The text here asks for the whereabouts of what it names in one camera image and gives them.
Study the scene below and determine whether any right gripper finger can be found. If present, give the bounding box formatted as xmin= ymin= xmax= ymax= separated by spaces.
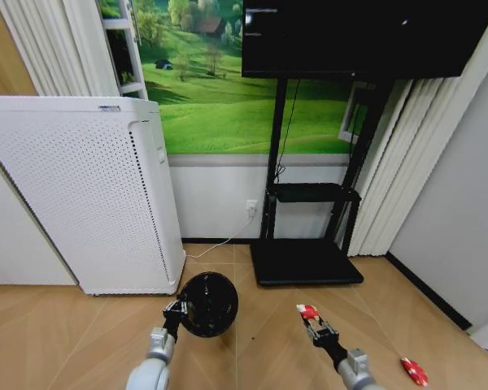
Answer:
xmin=307 ymin=314 xmax=338 ymax=333
xmin=297 ymin=309 xmax=321 ymax=341

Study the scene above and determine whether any red white wrapper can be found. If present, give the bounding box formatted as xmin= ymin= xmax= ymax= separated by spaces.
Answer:
xmin=399 ymin=356 xmax=429 ymax=387
xmin=295 ymin=304 xmax=320 ymax=323

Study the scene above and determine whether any black round trash bin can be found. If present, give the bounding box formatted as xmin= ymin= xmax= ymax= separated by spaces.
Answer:
xmin=178 ymin=271 xmax=240 ymax=339

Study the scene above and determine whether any black television stand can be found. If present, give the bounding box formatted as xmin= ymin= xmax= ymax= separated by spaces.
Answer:
xmin=249 ymin=76 xmax=396 ymax=288

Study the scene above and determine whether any white perforated air purifier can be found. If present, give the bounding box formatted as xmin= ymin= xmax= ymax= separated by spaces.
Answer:
xmin=0 ymin=94 xmax=187 ymax=297

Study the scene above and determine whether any white pleated curtain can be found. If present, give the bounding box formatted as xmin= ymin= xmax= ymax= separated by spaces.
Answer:
xmin=346 ymin=76 xmax=473 ymax=258
xmin=0 ymin=0 xmax=120 ymax=98

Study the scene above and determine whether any green landscape poster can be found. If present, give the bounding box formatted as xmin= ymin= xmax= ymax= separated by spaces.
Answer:
xmin=97 ymin=0 xmax=412 ymax=156

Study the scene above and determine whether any black television screen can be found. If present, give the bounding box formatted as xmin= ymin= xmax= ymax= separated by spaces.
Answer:
xmin=241 ymin=0 xmax=488 ymax=80

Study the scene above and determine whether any wooden door panel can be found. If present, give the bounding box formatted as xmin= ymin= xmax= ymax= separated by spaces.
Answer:
xmin=0 ymin=0 xmax=38 ymax=97

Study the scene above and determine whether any white power cable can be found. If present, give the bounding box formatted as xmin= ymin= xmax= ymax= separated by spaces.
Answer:
xmin=185 ymin=210 xmax=256 ymax=259

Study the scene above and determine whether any thin black television cable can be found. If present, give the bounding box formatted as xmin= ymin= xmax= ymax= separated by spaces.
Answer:
xmin=274 ymin=77 xmax=303 ymax=182

